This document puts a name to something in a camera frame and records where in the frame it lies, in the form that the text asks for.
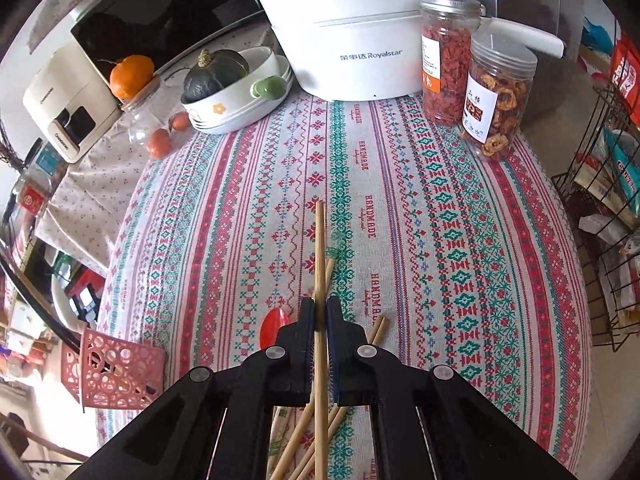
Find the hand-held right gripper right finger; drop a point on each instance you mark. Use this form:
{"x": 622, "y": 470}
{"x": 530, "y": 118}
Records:
{"x": 334, "y": 312}

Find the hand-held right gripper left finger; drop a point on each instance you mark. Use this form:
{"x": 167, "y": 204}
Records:
{"x": 309, "y": 312}

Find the red plastic spoon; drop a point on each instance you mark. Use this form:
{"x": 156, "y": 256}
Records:
{"x": 272, "y": 330}

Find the single bamboo chopstick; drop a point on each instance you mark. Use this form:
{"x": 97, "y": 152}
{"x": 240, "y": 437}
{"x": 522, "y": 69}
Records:
{"x": 320, "y": 250}

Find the pile of bamboo chopsticks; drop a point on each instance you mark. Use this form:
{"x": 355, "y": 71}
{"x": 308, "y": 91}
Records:
{"x": 295, "y": 435}

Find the pink plastic basket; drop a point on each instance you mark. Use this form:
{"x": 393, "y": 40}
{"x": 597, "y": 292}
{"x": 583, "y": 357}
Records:
{"x": 120, "y": 375}

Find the white plastic spoon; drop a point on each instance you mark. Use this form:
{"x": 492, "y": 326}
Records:
{"x": 66, "y": 310}

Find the black chopstick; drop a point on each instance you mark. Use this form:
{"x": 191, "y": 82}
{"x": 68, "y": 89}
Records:
{"x": 37, "y": 305}
{"x": 30, "y": 290}

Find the patterned woven tablecloth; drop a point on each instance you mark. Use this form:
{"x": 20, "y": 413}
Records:
{"x": 425, "y": 260}

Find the white plate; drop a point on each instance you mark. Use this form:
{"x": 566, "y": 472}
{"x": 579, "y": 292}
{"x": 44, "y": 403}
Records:
{"x": 220, "y": 123}
{"x": 220, "y": 130}

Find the red box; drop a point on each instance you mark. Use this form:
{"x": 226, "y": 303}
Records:
{"x": 87, "y": 287}

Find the small tangerine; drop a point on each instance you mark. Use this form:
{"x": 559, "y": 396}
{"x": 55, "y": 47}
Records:
{"x": 180, "y": 121}
{"x": 160, "y": 142}

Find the floral cabinet cloth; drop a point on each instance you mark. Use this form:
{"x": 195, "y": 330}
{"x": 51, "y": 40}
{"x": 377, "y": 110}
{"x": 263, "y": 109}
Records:
{"x": 90, "y": 200}

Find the clear glass jar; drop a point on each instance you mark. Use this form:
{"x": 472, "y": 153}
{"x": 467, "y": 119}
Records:
{"x": 137, "y": 127}

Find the dark green pumpkin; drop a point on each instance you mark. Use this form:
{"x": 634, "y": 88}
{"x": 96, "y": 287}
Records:
{"x": 215, "y": 77}

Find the jar of dried fruit slices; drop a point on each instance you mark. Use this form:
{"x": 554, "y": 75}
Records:
{"x": 505, "y": 110}

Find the jar of red dried berries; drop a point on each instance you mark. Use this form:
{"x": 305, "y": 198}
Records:
{"x": 445, "y": 70}

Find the white electric cooking pot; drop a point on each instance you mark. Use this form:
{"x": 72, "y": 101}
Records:
{"x": 350, "y": 25}

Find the large orange with stem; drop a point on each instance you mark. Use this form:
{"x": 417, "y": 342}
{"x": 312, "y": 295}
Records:
{"x": 131, "y": 77}

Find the red label jar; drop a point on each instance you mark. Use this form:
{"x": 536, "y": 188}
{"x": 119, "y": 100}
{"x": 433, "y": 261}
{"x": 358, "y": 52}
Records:
{"x": 32, "y": 200}

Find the clear container black lid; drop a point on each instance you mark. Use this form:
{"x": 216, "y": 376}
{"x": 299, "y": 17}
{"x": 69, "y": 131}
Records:
{"x": 47, "y": 160}

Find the teal snack packet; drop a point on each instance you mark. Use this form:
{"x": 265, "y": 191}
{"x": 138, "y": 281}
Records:
{"x": 622, "y": 165}

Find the cream air fryer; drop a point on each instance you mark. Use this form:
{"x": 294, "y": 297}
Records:
{"x": 55, "y": 95}

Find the black door microwave oven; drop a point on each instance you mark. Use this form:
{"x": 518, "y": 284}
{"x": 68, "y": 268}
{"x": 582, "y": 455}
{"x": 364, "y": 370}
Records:
{"x": 150, "y": 15}

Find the red plastic bag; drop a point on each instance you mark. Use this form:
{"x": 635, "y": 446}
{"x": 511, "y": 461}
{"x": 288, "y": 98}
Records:
{"x": 627, "y": 75}

